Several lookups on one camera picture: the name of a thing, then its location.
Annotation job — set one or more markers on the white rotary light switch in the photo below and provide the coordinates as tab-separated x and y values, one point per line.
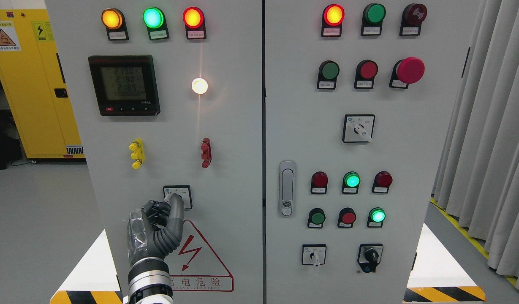
182	190

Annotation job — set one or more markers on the green push button lower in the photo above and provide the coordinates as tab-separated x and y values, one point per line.
316	218

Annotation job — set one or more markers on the red push button lower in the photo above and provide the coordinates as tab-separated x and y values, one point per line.
346	218

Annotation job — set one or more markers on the green push button upper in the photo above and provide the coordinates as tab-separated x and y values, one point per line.
328	72

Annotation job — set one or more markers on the dark green indicator light top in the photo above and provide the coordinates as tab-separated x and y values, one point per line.
372	19

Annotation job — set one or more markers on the silver black robot forearm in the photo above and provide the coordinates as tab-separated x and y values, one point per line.
149	283

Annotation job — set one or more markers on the red push button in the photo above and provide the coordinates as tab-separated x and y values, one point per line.
366	72
346	218

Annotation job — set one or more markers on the green lit indicator light left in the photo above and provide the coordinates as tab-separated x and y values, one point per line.
156	25

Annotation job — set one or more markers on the yellow terminal connector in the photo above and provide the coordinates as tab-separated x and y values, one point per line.
138	153

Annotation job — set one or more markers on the dark red buzzer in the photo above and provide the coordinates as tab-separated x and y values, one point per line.
412	18

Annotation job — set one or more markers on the black digital power meter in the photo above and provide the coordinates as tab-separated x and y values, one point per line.
125	85

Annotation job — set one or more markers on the grey electrical control cabinet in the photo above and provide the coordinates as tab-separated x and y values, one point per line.
262	107

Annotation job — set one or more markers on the dark red indicator light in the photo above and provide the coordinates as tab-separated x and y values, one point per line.
382	181
319	183

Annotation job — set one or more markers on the red lit indicator light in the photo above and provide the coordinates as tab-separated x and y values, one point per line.
332	20
194	21

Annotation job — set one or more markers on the grey curtain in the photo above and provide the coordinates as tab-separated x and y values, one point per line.
478	177

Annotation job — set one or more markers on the red terminal connector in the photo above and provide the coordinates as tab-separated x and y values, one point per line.
206	152

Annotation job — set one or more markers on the silver cabinet door handle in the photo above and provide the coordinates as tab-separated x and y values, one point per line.
287	170

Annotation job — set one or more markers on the black knob selector switch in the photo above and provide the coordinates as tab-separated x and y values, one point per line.
369	257

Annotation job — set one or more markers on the red lit indicator light right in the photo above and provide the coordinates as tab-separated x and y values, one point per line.
332	20

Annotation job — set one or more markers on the red electric danger sticker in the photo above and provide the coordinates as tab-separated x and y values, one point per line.
196	267

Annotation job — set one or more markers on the white rotary selector switch upper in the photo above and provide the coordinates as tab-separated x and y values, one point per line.
358	128

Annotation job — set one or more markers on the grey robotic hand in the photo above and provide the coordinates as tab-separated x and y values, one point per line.
155	229

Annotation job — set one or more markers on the white rotary selector switch lower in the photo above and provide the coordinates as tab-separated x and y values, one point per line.
313	254

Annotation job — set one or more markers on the green lit indicator light middle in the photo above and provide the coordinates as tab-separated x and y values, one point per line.
350	183

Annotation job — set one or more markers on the orange indicator light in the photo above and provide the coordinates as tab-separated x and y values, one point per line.
115	24

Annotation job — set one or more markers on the small clear light bulb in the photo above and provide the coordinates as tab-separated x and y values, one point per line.
199	86

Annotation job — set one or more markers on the dark red indicator light left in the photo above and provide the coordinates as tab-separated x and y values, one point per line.
319	183

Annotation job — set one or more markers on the red push button upper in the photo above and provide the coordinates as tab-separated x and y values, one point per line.
366	72

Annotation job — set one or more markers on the green lit indicator light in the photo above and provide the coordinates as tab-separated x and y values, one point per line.
156	25
350	183

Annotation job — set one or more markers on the red emergency stop button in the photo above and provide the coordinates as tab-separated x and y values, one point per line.
406	71

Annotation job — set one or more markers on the red lit indicator light left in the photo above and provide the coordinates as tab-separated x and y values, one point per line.
194	21

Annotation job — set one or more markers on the white rotary selector switch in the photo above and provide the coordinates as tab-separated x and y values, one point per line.
358	128
313	254

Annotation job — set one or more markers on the green lit push button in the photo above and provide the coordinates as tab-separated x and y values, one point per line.
376	217

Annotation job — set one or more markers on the dark red indicator light right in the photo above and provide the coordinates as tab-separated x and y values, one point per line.
382	181

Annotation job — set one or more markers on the yellow safety cabinet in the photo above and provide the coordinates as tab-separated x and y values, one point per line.
35	87

